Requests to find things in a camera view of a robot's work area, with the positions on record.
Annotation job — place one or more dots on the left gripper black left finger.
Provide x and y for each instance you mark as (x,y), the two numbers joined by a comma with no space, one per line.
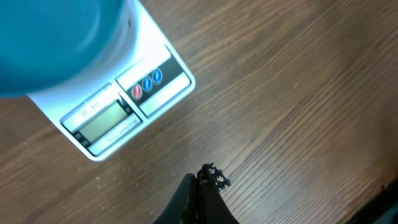
(182,208)

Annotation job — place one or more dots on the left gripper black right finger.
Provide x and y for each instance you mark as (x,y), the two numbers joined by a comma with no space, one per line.
(211,208)

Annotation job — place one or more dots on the white digital kitchen scale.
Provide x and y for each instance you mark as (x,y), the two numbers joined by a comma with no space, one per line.
(137,78)

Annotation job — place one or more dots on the teal metal bowl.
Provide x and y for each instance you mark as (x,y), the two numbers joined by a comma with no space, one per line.
(46,42)

